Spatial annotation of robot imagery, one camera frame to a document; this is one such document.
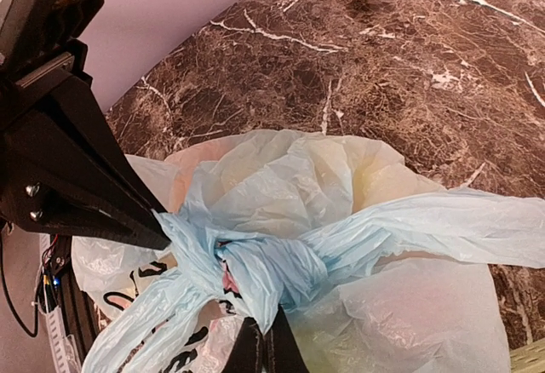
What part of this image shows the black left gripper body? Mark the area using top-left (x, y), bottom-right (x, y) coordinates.
top-left (1, 40), bottom-right (94, 228)

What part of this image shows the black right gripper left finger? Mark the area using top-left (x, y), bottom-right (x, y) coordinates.
top-left (222, 318), bottom-right (264, 373)

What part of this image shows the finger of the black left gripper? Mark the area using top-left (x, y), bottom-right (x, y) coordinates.
top-left (8, 78), bottom-right (164, 220)
top-left (8, 179), bottom-right (169, 250)

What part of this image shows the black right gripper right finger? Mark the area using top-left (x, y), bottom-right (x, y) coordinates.
top-left (263, 306), bottom-right (307, 373)

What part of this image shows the light blue printed plastic bag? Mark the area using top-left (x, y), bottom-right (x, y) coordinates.
top-left (72, 130), bottom-right (544, 372)

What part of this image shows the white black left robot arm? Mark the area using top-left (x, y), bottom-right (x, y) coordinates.
top-left (1, 0), bottom-right (169, 250)

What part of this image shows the pale green perforated basket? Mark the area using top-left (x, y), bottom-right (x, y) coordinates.
top-left (510, 339), bottom-right (545, 373)

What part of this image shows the white slotted cable duct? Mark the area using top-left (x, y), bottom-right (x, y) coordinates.
top-left (45, 307), bottom-right (82, 373)

